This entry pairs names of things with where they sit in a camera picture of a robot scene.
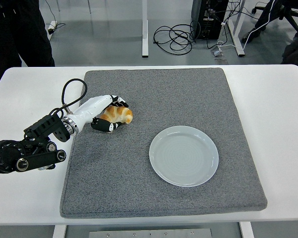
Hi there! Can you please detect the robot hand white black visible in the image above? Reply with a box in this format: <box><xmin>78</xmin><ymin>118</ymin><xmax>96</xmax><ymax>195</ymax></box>
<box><xmin>73</xmin><ymin>94</ymin><xmax>130</xmax><ymax>134</ymax></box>

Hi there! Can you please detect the croissant bread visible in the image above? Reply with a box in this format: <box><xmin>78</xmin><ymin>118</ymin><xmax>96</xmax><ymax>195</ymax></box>
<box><xmin>99</xmin><ymin>106</ymin><xmax>134</xmax><ymax>134</ymax></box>

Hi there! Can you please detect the pale grey round plate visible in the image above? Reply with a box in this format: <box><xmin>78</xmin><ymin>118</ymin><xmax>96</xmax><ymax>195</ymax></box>
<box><xmin>149</xmin><ymin>125</ymin><xmax>220</xmax><ymax>188</ymax></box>

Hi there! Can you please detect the grey metal plate with screws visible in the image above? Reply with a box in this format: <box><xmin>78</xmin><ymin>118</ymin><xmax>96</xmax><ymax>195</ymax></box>
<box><xmin>88</xmin><ymin>228</ymin><xmax>213</xmax><ymax>238</ymax></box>

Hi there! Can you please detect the grey fabric mat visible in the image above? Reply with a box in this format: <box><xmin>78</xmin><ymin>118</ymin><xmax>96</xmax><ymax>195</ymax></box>
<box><xmin>59</xmin><ymin>67</ymin><xmax>268</xmax><ymax>219</ymax></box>

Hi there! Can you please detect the white power strip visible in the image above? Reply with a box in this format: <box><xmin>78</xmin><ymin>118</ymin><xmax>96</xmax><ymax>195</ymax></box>
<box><xmin>47</xmin><ymin>20</ymin><xmax>58</xmax><ymax>34</ymax></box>

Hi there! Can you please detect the white desk leg with foot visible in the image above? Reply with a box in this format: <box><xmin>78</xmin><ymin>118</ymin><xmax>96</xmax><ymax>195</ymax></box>
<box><xmin>141</xmin><ymin>0</ymin><xmax>149</xmax><ymax>59</ymax></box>

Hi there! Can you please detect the white table leg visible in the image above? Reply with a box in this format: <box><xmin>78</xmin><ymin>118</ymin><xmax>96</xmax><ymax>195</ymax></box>
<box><xmin>239</xmin><ymin>221</ymin><xmax>254</xmax><ymax>238</ymax></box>
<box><xmin>52</xmin><ymin>224</ymin><xmax>68</xmax><ymax>238</ymax></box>

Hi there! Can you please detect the small grey floor adapter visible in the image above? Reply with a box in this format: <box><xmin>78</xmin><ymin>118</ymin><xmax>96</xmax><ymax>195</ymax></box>
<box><xmin>210</xmin><ymin>48</ymin><xmax>228</xmax><ymax>60</ymax></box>

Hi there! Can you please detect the black computer tower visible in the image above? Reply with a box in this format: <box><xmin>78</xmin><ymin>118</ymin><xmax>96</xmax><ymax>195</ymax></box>
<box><xmin>191</xmin><ymin>0</ymin><xmax>226</xmax><ymax>40</ymax></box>

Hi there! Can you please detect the white desk leg slanted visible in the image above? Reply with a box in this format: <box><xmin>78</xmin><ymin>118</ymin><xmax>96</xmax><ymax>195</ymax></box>
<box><xmin>227</xmin><ymin>0</ymin><xmax>246</xmax><ymax>58</ymax></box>

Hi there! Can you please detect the seated person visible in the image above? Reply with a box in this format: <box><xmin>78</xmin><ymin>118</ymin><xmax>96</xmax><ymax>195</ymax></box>
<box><xmin>241</xmin><ymin>0</ymin><xmax>284</xmax><ymax>43</ymax></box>

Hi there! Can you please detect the dark fabric object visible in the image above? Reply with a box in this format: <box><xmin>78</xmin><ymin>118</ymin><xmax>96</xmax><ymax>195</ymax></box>
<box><xmin>281</xmin><ymin>32</ymin><xmax>298</xmax><ymax>65</ymax></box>

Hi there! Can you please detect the black office chair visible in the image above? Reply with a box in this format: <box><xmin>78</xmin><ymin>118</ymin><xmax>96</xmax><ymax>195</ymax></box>
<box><xmin>252</xmin><ymin>0</ymin><xmax>298</xmax><ymax>36</ymax></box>

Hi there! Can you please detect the black coiled floor cable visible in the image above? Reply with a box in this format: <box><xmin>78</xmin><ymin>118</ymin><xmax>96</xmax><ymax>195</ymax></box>
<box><xmin>153</xmin><ymin>23</ymin><xmax>197</xmax><ymax>55</ymax></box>

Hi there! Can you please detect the white cable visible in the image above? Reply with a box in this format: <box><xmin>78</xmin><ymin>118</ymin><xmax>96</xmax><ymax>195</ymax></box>
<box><xmin>217</xmin><ymin>0</ymin><xmax>274</xmax><ymax>50</ymax></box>

